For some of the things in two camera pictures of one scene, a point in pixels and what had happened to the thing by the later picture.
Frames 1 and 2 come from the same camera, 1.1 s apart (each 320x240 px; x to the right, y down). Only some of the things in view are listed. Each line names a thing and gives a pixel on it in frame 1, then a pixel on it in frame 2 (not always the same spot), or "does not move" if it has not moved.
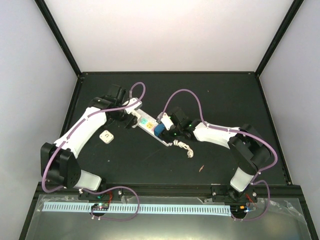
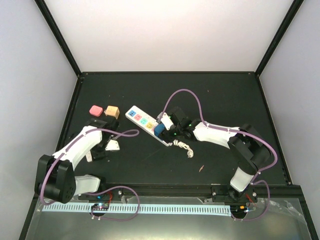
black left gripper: x=130 y=122 → x=96 y=155
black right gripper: x=167 y=137 does not move
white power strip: x=146 y=123 does not move
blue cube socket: x=158 y=129 does not move
